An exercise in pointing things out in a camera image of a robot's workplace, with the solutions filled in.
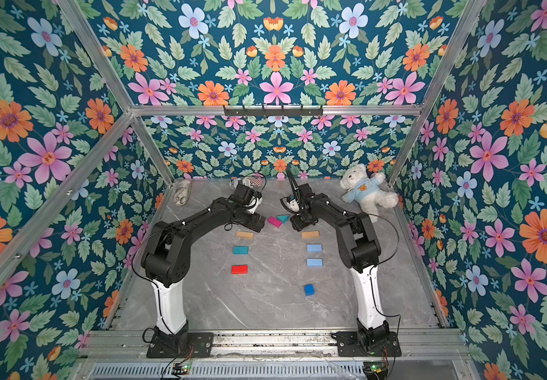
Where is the teal rectangular block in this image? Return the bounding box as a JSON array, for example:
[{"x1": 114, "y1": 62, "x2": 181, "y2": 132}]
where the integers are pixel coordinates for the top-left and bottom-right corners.
[{"x1": 233, "y1": 246, "x2": 250, "y2": 255}]

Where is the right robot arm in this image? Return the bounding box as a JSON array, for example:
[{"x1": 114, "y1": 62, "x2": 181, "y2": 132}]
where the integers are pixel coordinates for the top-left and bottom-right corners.
[{"x1": 281, "y1": 173, "x2": 390, "y2": 335}]

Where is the magenta rectangular block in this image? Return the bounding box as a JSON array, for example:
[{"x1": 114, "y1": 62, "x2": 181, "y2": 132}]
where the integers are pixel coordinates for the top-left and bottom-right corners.
[{"x1": 267, "y1": 217, "x2": 283, "y2": 228}]

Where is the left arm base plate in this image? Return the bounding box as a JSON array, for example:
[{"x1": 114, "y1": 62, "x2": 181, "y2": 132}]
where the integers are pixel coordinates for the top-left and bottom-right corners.
[{"x1": 147, "y1": 329, "x2": 214, "y2": 359}]

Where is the white teddy bear blue shirt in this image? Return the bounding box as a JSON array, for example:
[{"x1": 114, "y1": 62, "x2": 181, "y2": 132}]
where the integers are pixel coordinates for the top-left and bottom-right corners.
[{"x1": 340, "y1": 164, "x2": 398, "y2": 223}]

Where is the dark blue small block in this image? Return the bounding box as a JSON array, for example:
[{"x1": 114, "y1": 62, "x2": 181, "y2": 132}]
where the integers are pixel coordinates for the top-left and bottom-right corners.
[{"x1": 304, "y1": 284, "x2": 315, "y2": 296}]

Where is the metal hook rail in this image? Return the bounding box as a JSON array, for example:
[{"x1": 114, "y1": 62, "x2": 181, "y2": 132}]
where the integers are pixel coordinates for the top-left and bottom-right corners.
[{"x1": 223, "y1": 105, "x2": 324, "y2": 118}]

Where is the left circuit board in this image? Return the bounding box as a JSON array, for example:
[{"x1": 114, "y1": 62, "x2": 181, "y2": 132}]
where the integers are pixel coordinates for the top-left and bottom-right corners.
[{"x1": 171, "y1": 363, "x2": 190, "y2": 375}]

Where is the red rectangular block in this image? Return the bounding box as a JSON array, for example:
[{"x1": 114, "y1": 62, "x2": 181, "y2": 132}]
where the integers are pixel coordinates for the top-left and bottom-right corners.
[{"x1": 231, "y1": 264, "x2": 248, "y2": 275}]

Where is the natural wood block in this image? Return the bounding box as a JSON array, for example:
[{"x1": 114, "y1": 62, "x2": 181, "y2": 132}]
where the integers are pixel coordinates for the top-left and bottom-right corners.
[
  {"x1": 236, "y1": 231, "x2": 254, "y2": 239},
  {"x1": 301, "y1": 231, "x2": 320, "y2": 239}
]

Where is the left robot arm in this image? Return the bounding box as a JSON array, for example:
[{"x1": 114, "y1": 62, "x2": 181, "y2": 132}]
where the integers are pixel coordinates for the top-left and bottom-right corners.
[{"x1": 140, "y1": 184, "x2": 265, "y2": 337}]

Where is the right circuit board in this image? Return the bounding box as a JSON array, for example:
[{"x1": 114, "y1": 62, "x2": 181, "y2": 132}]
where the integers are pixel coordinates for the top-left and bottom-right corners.
[{"x1": 363, "y1": 362, "x2": 388, "y2": 380}]

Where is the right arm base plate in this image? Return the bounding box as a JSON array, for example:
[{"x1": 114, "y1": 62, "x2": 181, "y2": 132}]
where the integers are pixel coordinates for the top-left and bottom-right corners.
[{"x1": 331, "y1": 331, "x2": 402, "y2": 358}]

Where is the circuit board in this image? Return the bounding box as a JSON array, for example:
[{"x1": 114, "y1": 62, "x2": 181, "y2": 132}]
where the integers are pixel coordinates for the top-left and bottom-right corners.
[
  {"x1": 363, "y1": 362, "x2": 388, "y2": 380},
  {"x1": 171, "y1": 363, "x2": 190, "y2": 375}
]

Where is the teal triangular block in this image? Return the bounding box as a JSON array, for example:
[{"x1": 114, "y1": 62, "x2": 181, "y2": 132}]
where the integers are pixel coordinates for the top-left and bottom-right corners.
[{"x1": 276, "y1": 215, "x2": 290, "y2": 224}]

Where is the map print shoe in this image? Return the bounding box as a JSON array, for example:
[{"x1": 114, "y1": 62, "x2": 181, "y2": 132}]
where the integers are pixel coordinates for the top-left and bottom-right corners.
[{"x1": 173, "y1": 178, "x2": 193, "y2": 207}]

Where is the light blue rectangular block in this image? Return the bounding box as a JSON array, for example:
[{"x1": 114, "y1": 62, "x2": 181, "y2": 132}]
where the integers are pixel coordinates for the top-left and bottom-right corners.
[{"x1": 307, "y1": 244, "x2": 322, "y2": 253}]

